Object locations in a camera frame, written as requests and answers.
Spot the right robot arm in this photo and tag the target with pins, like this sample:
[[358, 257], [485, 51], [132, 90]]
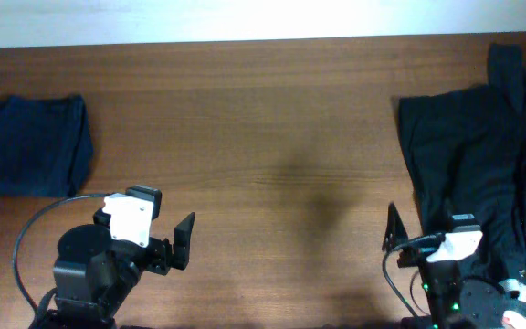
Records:
[[454, 299]]

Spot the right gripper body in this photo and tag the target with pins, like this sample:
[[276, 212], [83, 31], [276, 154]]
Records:
[[413, 257]]

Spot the navy blue shorts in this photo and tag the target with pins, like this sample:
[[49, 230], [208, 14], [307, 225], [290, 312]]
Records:
[[45, 146]]

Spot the red white object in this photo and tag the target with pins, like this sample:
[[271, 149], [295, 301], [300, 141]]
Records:
[[513, 320]]

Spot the black garment pile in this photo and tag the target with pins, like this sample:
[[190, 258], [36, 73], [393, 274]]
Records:
[[465, 152]]

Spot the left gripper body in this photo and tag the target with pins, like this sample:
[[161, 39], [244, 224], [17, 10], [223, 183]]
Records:
[[157, 257]]

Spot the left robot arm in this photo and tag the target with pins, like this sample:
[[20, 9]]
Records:
[[99, 264]]

